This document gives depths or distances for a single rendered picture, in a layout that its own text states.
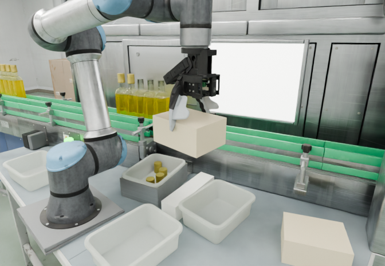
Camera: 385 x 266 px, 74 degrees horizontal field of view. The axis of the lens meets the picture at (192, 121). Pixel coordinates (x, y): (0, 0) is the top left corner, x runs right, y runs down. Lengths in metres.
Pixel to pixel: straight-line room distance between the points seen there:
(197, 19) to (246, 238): 0.63
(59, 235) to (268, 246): 0.61
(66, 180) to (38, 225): 0.17
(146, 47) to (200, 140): 0.83
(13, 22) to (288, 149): 7.19
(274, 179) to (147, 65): 0.82
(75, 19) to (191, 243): 0.67
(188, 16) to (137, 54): 0.82
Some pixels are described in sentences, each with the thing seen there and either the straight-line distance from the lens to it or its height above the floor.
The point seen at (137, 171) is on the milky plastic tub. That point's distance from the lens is 1.07.
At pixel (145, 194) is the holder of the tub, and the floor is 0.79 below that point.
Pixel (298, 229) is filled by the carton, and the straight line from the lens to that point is 0.81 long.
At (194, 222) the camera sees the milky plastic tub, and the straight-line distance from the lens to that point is 0.84.
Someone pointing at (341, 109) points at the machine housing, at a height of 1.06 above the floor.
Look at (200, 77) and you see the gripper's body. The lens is 0.59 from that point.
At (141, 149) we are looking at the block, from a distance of 1.14.
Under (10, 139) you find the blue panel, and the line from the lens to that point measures 2.02.
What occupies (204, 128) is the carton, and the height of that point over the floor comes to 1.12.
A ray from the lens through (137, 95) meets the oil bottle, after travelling 1.23.
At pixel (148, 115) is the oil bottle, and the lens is 1.22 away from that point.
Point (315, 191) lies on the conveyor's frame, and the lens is 1.04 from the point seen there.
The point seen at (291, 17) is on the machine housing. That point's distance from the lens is 1.12.
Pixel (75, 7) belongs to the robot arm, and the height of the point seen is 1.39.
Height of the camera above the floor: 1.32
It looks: 18 degrees down
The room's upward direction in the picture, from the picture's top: straight up
